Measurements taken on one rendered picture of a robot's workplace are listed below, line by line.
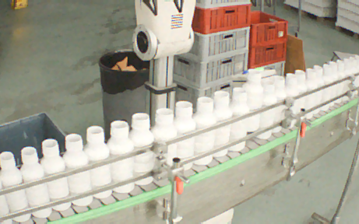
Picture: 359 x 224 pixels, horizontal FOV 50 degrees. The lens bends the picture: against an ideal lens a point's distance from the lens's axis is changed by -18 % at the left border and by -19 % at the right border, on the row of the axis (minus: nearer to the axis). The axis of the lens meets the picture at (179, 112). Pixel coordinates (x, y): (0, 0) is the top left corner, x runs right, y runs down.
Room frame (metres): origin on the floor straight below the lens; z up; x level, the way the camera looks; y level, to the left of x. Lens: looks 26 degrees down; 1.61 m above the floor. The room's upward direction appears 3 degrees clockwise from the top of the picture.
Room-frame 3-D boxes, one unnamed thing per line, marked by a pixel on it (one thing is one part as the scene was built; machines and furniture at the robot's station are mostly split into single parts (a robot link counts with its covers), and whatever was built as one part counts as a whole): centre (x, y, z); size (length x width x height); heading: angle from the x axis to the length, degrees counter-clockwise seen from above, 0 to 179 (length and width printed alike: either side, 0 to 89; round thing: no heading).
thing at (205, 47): (3.63, -0.22, 0.55); 0.61 x 0.41 x 0.22; 136
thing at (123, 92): (2.73, 0.31, 0.32); 0.45 x 0.45 x 0.64
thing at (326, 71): (1.36, -0.51, 1.08); 0.06 x 0.06 x 0.17
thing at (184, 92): (3.63, -0.22, 0.11); 0.61 x 0.41 x 0.22; 135
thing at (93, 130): (0.81, 0.17, 1.08); 0.06 x 0.06 x 0.17
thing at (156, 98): (1.83, 0.08, 0.65); 0.11 x 0.11 x 0.40; 39
